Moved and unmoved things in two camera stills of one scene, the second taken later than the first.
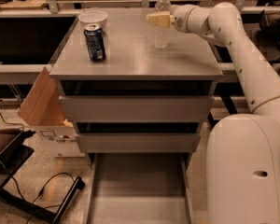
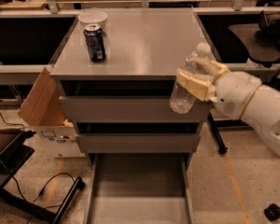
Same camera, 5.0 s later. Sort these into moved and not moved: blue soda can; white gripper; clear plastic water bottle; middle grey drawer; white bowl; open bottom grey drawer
Moved: white gripper; clear plastic water bottle
Not moved: middle grey drawer; white bowl; open bottom grey drawer; blue soda can
